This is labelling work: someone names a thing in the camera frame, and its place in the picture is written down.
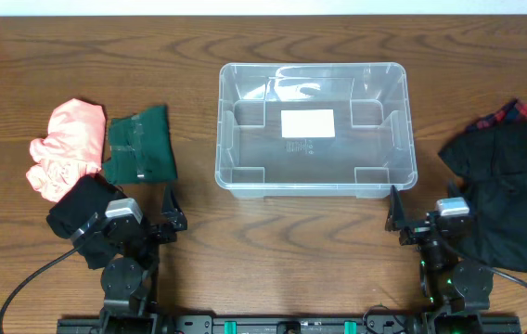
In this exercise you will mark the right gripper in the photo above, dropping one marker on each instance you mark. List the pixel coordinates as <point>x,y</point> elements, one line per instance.
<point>396,221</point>

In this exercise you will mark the black folded garment left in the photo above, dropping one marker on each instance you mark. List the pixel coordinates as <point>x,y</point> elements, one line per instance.
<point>90,195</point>

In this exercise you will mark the dark green folded garment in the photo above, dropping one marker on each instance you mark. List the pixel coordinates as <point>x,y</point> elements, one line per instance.
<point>140,149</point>

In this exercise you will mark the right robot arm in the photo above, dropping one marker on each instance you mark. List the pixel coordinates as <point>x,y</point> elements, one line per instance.
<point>457,288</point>

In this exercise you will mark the white label in bin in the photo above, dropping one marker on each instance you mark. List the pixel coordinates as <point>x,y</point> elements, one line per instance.
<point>307,123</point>

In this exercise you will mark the clear plastic storage bin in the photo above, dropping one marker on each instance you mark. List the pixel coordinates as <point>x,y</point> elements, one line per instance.
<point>373,148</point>

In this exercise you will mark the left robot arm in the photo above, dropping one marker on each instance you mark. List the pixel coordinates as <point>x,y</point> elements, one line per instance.
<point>130,281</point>

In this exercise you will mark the pink crumpled garment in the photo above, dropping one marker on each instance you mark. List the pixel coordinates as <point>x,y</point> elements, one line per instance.
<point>71,150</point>

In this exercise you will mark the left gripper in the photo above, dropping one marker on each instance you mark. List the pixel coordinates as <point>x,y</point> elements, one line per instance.
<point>172,219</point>

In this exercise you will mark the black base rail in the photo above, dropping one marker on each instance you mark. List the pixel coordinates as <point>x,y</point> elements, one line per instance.
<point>371,323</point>

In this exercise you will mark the large black garment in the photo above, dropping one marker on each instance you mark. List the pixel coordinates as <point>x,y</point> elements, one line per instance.
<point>493,165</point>

